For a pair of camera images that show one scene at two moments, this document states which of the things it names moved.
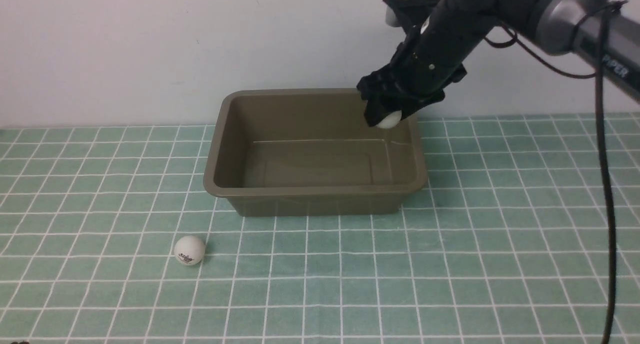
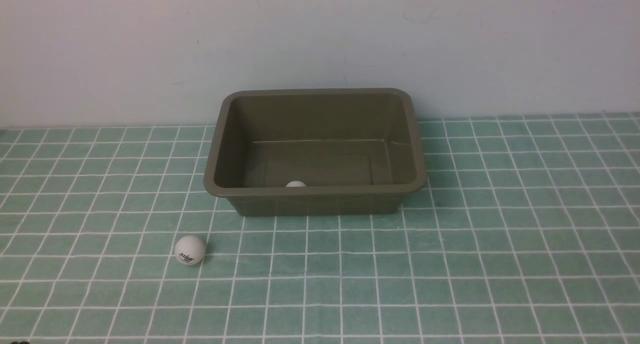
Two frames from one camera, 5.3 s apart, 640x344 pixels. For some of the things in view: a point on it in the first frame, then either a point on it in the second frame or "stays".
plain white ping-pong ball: (390, 120) -> (296, 183)
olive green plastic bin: (308, 152) stays
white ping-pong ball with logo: (189, 250) stays
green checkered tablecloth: (503, 246) stays
